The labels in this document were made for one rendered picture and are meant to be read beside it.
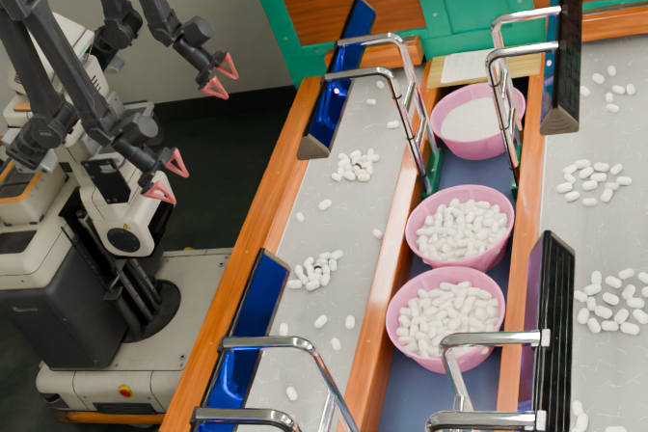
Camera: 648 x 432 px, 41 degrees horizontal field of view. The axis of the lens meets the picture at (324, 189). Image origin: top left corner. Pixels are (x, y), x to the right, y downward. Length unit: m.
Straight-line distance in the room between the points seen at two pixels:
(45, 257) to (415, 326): 1.20
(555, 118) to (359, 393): 0.71
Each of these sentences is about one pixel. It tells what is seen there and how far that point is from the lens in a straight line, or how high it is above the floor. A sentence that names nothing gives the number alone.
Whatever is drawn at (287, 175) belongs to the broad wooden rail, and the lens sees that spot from 2.49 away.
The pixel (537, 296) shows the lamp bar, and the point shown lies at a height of 1.10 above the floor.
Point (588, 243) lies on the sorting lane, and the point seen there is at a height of 0.74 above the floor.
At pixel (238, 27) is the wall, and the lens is 4.06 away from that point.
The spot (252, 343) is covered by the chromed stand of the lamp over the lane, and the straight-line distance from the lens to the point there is 1.58.
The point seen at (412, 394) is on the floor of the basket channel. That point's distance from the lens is 1.97.
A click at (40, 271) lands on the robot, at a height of 0.75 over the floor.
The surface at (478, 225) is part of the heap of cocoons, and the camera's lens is 2.17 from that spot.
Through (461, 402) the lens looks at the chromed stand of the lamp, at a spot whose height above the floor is 0.97.
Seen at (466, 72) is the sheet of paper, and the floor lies 0.78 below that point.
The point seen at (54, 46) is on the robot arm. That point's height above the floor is 1.46.
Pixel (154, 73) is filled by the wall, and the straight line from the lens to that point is 4.40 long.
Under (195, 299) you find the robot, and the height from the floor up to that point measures 0.28.
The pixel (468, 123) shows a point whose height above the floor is 0.73.
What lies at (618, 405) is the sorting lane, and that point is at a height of 0.74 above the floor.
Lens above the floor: 2.22
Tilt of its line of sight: 37 degrees down
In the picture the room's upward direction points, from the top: 23 degrees counter-clockwise
